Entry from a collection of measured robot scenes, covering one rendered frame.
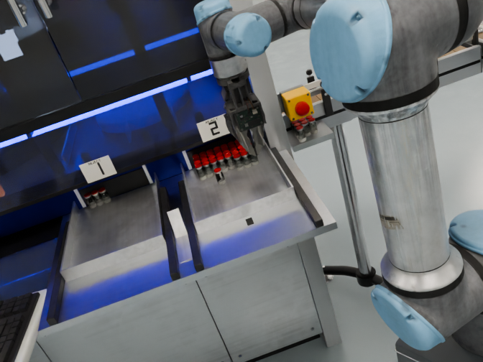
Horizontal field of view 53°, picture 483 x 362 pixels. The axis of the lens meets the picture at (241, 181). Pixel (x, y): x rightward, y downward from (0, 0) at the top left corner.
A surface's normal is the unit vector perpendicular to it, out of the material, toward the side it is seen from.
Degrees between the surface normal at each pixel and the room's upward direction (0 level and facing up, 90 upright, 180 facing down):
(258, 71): 90
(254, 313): 90
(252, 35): 90
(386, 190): 89
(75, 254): 0
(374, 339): 0
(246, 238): 0
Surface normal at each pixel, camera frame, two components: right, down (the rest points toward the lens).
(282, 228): -0.28, -0.82
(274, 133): 0.20, 0.46
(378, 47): 0.37, 0.24
